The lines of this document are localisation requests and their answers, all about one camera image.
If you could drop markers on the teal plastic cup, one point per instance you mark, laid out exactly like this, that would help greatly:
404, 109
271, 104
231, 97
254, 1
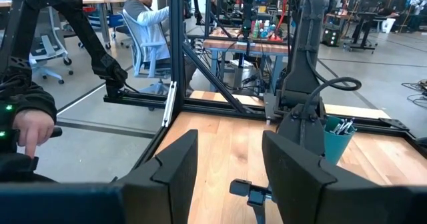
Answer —
335, 147

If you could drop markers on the black aluminium table frame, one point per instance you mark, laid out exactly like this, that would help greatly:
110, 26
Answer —
207, 104

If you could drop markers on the red desk lamp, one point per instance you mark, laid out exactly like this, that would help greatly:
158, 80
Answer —
283, 4

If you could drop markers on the person's hand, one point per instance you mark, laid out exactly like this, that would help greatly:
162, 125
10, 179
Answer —
33, 127

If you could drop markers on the wood top background desk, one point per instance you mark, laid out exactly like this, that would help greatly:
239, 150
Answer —
100, 0

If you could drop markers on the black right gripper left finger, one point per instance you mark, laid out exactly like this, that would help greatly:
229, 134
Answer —
173, 184

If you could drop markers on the person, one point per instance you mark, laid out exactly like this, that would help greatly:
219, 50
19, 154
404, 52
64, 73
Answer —
213, 4
30, 97
146, 20

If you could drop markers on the background black robot arm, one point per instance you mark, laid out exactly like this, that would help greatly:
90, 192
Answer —
248, 14

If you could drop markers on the black background desk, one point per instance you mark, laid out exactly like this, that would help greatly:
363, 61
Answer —
363, 17

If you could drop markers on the wheeled office chair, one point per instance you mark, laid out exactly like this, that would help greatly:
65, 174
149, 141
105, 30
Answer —
46, 47

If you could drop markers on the white office chair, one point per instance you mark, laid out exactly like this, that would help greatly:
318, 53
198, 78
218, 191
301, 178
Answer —
146, 57

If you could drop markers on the silver aluminium bracket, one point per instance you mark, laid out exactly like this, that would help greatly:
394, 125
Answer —
169, 104

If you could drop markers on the computer tower green lights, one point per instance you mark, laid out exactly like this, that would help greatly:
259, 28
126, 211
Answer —
330, 36

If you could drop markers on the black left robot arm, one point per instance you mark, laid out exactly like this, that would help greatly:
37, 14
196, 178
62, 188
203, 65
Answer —
307, 50

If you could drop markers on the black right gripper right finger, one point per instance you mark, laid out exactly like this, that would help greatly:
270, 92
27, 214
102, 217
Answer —
293, 184

